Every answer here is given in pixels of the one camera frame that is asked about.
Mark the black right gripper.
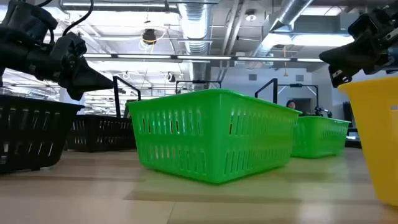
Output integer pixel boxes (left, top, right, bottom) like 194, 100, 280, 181
319, 0, 398, 89

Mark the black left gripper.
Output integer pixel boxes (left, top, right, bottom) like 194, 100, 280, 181
0, 26, 115, 101

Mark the black plastic slotted basket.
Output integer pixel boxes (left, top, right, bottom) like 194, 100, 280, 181
0, 94, 85, 174
64, 114, 137, 153

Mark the green plastic slotted basket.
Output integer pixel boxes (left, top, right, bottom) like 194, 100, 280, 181
290, 115, 351, 159
126, 88, 302, 185

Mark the yellow plastic slotted basket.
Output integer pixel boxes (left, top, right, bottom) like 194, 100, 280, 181
338, 76, 398, 208

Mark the long ceiling light bar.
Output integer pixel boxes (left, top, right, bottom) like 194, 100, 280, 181
83, 53, 326, 63

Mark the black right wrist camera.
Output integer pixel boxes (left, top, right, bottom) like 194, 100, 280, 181
347, 12, 379, 42

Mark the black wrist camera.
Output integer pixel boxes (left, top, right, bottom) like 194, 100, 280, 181
7, 0, 59, 43
347, 12, 379, 42

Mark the black background station frame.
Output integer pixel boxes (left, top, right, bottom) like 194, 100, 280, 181
277, 83, 320, 116
175, 80, 223, 95

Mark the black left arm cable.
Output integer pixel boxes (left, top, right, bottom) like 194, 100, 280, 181
62, 0, 95, 37

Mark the slanted silver ceiling duct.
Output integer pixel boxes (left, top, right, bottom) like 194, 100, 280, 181
248, 0, 315, 68

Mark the hanging black cable reel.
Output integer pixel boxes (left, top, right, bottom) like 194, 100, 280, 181
141, 28, 158, 45

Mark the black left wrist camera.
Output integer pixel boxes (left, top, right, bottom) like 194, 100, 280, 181
7, 0, 59, 43

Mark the wide silver ceiling duct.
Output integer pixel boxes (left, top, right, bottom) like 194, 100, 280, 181
177, 0, 215, 82

